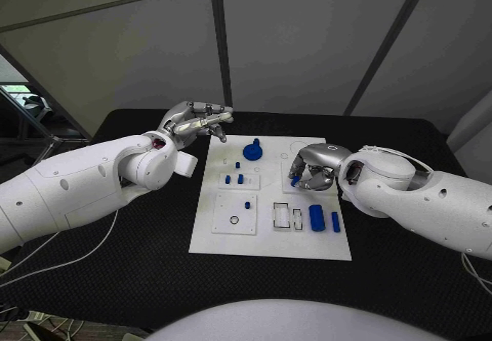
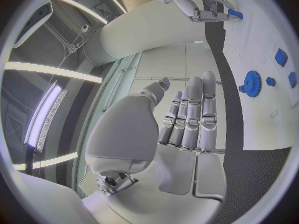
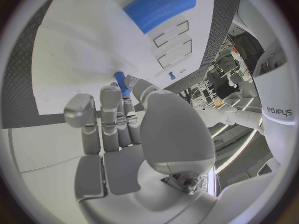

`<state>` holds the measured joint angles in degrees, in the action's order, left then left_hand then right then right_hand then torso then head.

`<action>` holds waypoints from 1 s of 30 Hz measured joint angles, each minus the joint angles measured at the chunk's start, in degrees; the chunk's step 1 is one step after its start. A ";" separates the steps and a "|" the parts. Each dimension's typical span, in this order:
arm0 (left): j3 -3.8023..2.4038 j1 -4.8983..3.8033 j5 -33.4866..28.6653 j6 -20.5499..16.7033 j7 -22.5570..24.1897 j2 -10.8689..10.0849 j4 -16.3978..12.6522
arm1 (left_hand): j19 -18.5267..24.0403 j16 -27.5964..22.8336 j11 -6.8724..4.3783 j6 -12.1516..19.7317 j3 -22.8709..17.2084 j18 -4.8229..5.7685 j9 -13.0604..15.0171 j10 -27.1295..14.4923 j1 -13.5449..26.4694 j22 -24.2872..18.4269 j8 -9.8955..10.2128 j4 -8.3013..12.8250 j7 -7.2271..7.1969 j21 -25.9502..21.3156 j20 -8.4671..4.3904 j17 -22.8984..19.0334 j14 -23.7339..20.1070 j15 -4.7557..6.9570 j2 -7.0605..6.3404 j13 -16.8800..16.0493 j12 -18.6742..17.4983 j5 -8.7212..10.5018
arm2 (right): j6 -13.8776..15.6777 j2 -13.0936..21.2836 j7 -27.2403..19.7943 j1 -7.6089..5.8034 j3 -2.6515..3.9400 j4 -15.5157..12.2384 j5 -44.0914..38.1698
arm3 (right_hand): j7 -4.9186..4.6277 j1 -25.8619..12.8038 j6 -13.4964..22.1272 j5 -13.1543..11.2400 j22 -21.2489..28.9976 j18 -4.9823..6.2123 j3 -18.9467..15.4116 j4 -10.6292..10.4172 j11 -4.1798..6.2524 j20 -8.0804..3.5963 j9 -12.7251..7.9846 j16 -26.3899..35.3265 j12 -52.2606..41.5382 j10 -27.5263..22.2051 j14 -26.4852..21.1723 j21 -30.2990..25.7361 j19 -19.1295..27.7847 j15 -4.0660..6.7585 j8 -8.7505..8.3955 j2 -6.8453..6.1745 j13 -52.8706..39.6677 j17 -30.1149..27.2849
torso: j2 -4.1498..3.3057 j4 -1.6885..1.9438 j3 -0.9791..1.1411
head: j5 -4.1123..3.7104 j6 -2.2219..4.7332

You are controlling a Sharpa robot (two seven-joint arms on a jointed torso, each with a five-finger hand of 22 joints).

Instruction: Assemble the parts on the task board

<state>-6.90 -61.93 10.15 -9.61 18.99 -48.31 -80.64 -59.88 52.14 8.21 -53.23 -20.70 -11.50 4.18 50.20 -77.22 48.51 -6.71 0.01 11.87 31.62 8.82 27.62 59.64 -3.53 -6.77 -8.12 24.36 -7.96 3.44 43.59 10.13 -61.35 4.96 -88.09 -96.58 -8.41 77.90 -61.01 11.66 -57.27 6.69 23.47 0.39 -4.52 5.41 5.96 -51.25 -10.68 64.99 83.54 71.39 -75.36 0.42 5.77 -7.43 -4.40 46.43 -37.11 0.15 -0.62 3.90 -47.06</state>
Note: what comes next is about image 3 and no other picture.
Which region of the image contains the blue peg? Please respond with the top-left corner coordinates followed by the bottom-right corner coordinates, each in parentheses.
top-left (113, 71), bottom-right (133, 96)

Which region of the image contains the white task board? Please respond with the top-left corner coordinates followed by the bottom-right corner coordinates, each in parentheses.
top-left (31, 0), bottom-right (216, 116)

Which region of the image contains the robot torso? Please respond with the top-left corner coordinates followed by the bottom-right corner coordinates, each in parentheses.
top-left (230, 0), bottom-right (298, 176)

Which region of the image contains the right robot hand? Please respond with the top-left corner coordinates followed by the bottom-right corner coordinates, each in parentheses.
top-left (63, 74), bottom-right (219, 224)

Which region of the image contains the large blue cylinder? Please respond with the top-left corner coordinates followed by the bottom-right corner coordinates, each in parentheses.
top-left (123, 0), bottom-right (197, 35)

